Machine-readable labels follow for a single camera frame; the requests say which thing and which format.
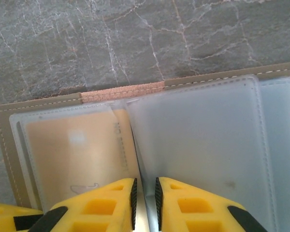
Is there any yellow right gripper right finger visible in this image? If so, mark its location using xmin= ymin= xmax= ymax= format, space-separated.
xmin=155 ymin=176 xmax=264 ymax=232

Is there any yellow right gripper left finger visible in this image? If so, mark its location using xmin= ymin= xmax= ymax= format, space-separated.
xmin=33 ymin=177 xmax=138 ymax=232

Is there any gold card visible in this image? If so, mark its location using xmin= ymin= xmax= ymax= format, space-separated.
xmin=25 ymin=108 xmax=147 ymax=232

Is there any tan card holder wallet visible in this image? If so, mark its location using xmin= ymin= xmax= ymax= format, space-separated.
xmin=0 ymin=60 xmax=290 ymax=232

